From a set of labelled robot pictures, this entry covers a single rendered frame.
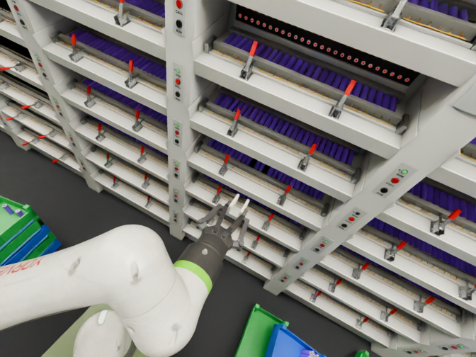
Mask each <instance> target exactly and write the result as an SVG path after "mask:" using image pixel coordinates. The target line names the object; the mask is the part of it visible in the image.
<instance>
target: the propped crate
mask: <svg viewBox="0 0 476 357"><path fill-rule="evenodd" d="M301 350H309V351H314V354H318V355H319V357H326V356H325V355H321V354H320V353H318V352H317V351H315V350H314V349H313V348H312V347H311V346H309V345H308V344H306V343H305V342H304V341H303V340H301V339H300V338H298V337H297V336H296V335H294V333H292V332H291V331H289V330H288V329H286V326H285V325H284V324H274V326H273V331H272V333H271V338H270V341H269V343H268V348H267V351H266V355H265V357H300V354H301Z"/></svg>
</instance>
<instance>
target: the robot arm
mask: <svg viewBox="0 0 476 357"><path fill-rule="evenodd" d="M238 198H239V194H237V195H236V197H235V198H234V200H233V201H230V200H229V201H228V202H227V203H225V205H222V204H220V203H218V204H217V205H216V206H215V207H214V208H213V209H212V210H211V211H210V212H209V213H208V214H207V215H206V216H205V217H203V218H201V219H199V220H198V223H197V225H196V228H197V229H200V230H201V231H202V233H201V235H200V237H199V238H198V240H197V241H196V242H194V243H191V244H189V245H188V246H187V248H186V249H185V250H184V252H183V253H182V255H180V257H179V258H178V259H177V261H176V262H175V263H174V265H173V264H172V262H171V259H170V257H169V255H168V252H167V250H166V247H165V246H164V243H163V241H162V239H161V237H160V236H159V235H158V234H157V233H156V232H155V231H153V230H152V229H150V228H148V227H145V226H142V225H123V226H120V227H116V228H115V229H112V230H110V231H108V232H106V233H104V234H101V235H99V236H97V237H94V238H93V239H90V240H87V241H85V242H82V243H80V244H77V245H75V246H72V247H70V248H69V247H68V248H66V249H63V250H60V251H56V252H54V253H51V254H47V255H44V256H40V257H38V258H34V259H30V260H27V261H22V262H18V263H13V264H10V265H6V266H0V332H1V331H3V330H5V329H9V328H11V327H15V326H17V325H19V324H24V323H26V322H30V321H33V320H36V319H40V318H43V317H47V316H50V315H55V314H58V313H61V312H66V311H70V310H75V309H79V308H83V307H86V306H91V305H99V304H108V305H110V307H111V308H112V309H113V310H114V311H112V310H104V311H100V312H97V313H96V314H94V315H92V316H91V317H89V318H88V319H87V320H86V321H85V322H84V323H83V324H82V326H81V328H80V329H79V331H78V333H77V335H76V338H75V342H74V349H73V354H72V357H133V356H134V354H135V352H136V350H137V348H138V349H139V350H140V351H141V352H142V353H143V354H144V355H146V356H149V357H169V356H172V355H174V354H175V353H177V352H179V351H180V350H181V349H182V348H183V347H184V346H185V345H186V344H187V343H188V342H189V341H190V339H191V337H192V336H193V333H194V331H195V330H196V325H197V323H198V318H199V316H200V312H201V310H202V307H203V305H204V302H205V300H206V298H207V296H208V294H209V293H210V291H211V289H212V287H213V285H214V284H215V281H216V280H217V277H218V276H219V274H220V272H221V270H222V268H223V262H222V260H223V259H224V257H225V255H226V253H227V252H228V251H229V250H230V249H231V248H233V249H237V251H241V250H242V247H243V246H244V235H245V233H246V230H247V227H248V225H249V221H250V219H249V218H246V217H245V216H246V214H247V212H248V210H247V209H246V207H247V205H248V203H249V199H247V201H246V202H245V204H244V206H243V207H242V209H241V210H240V212H239V214H238V217H237V219H236V220H235V221H234V223H233V224H232V225H231V226H229V227H228V228H227V229H226V228H224V227H222V226H221V224H222V221H223V219H224V217H225V214H226V213H227V214H229V213H230V211H231V209H232V208H233V207H234V205H235V203H236V202H237V200H238ZM219 212H221V214H220V216H219V218H218V220H217V222H216V224H215V225H213V226H209V227H206V226H207V224H208V223H209V222H210V221H211V220H212V219H213V218H214V217H215V216H216V215H217V214H218V213H219ZM240 224H243V226H242V229H241V232H240V234H239V237H238V239H237V240H235V242H234V243H233V241H232V235H231V234H232V233H233V232H234V231H235V230H236V228H238V226H240Z"/></svg>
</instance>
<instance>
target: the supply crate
mask: <svg viewBox="0 0 476 357"><path fill-rule="evenodd" d="M3 204H7V205H8V206H9V207H10V208H11V209H12V210H13V211H14V214H12V215H10V214H9V213H8V212H7V211H6V210H5V209H4V208H3V207H2V205H3ZM17 209H20V210H21V211H22V212H23V214H24V215H23V216H22V217H19V216H18V215H17V214H16V212H15V211H16V210H17ZM36 216H37V214H36V212H35V211H34V210H33V209H32V208H31V207H30V206H29V205H21V204H20V203H17V202H14V201H12V200H9V199H7V198H5V197H2V196H0V246H2V245H3V244H4V243H5V242H7V241H8V240H9V239H10V238H12V236H13V235H14V234H16V233H17V232H18V231H19V230H21V229H22V228H23V227H24V226H26V225H27V224H28V223H29V222H30V221H31V220H32V219H33V218H35V217H36Z"/></svg>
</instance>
